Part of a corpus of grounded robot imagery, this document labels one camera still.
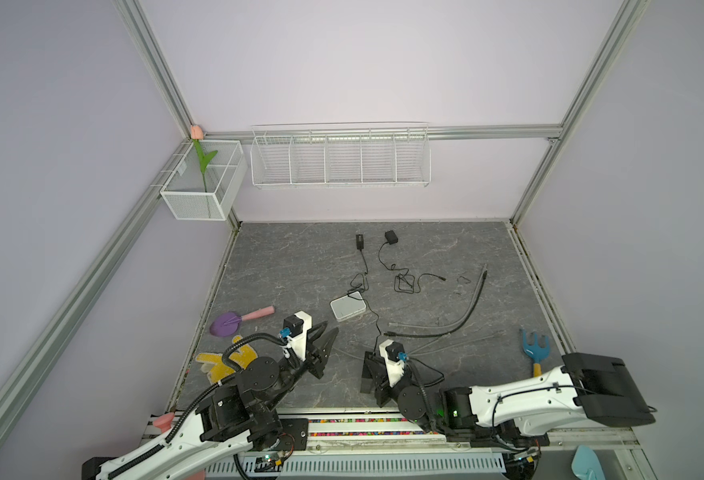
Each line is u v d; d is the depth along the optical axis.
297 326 0.54
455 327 0.92
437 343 0.89
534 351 0.86
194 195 0.77
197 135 0.90
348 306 0.94
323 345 0.61
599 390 0.47
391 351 0.60
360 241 1.11
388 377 0.62
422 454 0.72
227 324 0.91
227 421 0.50
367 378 0.70
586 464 0.69
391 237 1.15
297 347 0.58
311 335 0.65
